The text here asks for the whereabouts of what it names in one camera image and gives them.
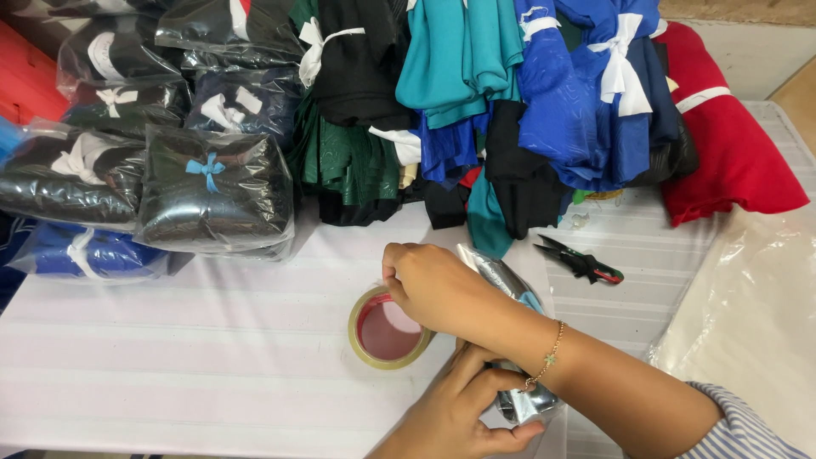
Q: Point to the loose black cloth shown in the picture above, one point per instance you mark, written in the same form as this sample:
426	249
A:
523	185

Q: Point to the person's left hand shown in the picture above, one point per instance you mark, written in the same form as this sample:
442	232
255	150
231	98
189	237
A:
446	414

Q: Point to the person's right hand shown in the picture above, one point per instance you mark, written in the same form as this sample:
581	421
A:
452	293

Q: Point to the black thread scissors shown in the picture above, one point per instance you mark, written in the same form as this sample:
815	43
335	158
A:
583	262

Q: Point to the royal blue cloth bundle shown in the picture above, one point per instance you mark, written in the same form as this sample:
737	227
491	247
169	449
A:
574	115

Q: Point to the pile of plastic-wrapped cloth packets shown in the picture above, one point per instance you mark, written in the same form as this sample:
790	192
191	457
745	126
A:
210	191

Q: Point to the black cloth bundle white tie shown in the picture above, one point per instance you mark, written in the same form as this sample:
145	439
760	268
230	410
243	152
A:
357	57

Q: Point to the clear plastic scrap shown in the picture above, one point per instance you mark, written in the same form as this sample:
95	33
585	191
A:
579	220

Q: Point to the person's right fingers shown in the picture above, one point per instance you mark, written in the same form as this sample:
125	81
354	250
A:
395	268

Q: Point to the teal cloth bundle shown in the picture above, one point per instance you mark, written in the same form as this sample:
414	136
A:
459	57

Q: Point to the blue striped shirt sleeve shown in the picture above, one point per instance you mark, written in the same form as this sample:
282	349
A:
743	427

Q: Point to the dark green cloth bundle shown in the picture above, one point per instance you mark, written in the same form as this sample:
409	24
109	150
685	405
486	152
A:
344	159

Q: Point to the clear packing tape roll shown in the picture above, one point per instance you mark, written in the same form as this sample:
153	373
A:
360	341

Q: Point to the black cloth plastic packet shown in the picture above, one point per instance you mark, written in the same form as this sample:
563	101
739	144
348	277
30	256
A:
494	274

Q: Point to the red cloth roll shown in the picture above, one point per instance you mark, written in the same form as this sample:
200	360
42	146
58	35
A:
733	146

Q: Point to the stack of clear plastic bags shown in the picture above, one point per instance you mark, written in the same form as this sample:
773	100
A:
746	319

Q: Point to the red crate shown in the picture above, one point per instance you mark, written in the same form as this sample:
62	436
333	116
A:
25	76

